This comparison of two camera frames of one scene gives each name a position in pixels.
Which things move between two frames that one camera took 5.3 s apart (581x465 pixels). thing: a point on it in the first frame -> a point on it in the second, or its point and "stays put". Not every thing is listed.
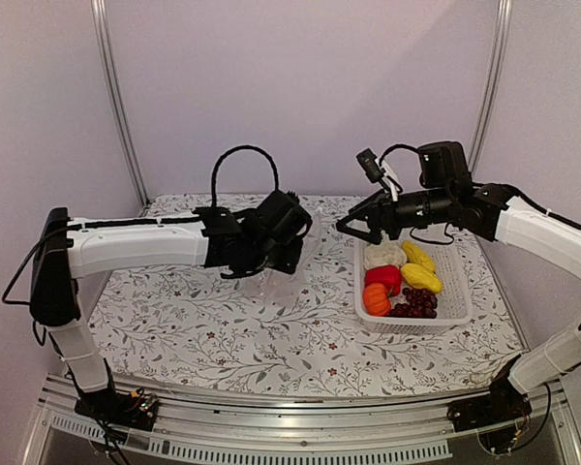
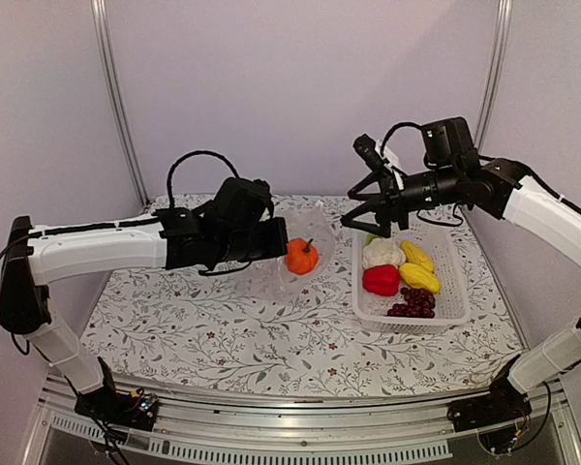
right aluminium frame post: (503, 29) stays put
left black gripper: (290, 263) -> (278, 240)
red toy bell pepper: (387, 275) stays put
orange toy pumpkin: (376, 298) -> (301, 256)
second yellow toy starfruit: (415, 255) stays put
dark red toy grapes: (420, 303) stays put
